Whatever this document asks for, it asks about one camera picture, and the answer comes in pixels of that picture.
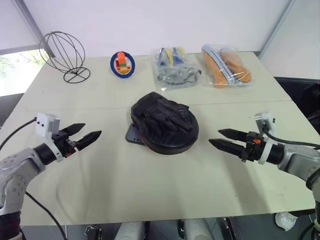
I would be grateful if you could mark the window with greenery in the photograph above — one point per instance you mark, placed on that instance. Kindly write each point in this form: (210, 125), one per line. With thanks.
(15, 72)

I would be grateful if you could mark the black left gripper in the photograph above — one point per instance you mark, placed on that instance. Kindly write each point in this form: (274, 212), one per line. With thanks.
(64, 145)

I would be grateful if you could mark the bagged blue yellow insoles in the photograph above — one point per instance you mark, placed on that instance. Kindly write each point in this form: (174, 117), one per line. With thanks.
(175, 72)

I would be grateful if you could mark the black chair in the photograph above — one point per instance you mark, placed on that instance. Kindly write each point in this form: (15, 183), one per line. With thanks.
(307, 100)

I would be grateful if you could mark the bagged orange insoles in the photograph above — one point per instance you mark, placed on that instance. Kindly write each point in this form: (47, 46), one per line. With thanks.
(217, 68)

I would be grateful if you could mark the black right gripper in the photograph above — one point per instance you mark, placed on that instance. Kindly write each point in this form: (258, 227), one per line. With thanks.
(253, 147)

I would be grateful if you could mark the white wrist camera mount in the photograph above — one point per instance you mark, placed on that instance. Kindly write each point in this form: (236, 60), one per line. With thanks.
(268, 122)
(45, 124)

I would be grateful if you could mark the white rounded robot leg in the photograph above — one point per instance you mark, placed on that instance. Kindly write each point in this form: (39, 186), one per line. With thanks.
(130, 231)
(198, 230)

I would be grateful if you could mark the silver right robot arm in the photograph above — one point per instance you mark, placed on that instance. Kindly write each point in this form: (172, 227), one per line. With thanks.
(297, 160)

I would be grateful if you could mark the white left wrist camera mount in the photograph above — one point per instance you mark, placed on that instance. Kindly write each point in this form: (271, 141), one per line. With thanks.
(45, 124)

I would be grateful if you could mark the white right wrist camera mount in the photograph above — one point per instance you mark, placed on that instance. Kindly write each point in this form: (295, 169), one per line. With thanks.
(268, 122)

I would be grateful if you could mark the black round boxing focus pad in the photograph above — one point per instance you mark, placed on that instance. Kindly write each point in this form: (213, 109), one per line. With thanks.
(175, 143)

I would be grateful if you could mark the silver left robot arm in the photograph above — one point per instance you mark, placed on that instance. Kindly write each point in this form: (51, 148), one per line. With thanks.
(15, 170)

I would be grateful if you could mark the dark flat smartphone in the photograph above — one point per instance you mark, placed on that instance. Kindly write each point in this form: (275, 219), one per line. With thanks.
(132, 136)

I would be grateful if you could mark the white crumpled object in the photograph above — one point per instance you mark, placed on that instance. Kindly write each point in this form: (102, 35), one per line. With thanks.
(286, 220)

